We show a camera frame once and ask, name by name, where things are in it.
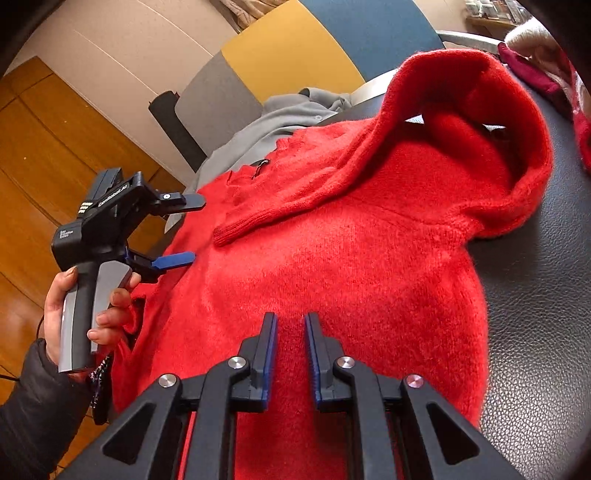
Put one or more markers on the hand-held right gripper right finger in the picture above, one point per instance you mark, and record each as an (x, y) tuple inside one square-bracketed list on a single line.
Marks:
[(311, 360)]

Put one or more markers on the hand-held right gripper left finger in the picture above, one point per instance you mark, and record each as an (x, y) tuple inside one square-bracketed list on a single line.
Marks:
[(272, 360)]

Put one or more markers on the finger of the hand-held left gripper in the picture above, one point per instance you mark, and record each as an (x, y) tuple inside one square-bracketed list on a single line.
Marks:
[(184, 201), (173, 261)]

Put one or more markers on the red knit sweater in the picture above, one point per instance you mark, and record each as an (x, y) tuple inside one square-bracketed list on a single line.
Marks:
[(369, 254)]

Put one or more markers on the person's left forearm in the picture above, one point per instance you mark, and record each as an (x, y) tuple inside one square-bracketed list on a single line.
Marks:
[(32, 415)]

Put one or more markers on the person's left hand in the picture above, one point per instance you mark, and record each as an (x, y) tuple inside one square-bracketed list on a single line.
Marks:
[(53, 314)]

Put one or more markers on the grey garment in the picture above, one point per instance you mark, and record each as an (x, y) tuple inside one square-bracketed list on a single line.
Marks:
[(258, 138)]

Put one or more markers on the purple patterned cloth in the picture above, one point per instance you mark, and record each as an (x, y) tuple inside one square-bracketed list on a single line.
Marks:
[(100, 392)]

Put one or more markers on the grey yellow blue chair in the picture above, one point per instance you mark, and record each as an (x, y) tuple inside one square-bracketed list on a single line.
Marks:
[(286, 50)]

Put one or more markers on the beige curtain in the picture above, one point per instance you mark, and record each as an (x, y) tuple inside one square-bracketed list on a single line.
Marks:
[(240, 11)]

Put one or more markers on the wooden shelf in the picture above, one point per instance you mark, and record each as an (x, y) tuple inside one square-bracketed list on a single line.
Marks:
[(489, 22)]

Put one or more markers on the maroon garment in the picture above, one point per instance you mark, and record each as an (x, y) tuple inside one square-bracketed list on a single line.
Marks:
[(531, 77)]

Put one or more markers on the pile of small packets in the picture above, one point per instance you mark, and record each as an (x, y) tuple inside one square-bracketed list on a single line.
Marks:
[(489, 7)]

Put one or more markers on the red folded garment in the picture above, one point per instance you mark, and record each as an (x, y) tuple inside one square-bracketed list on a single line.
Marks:
[(582, 115)]

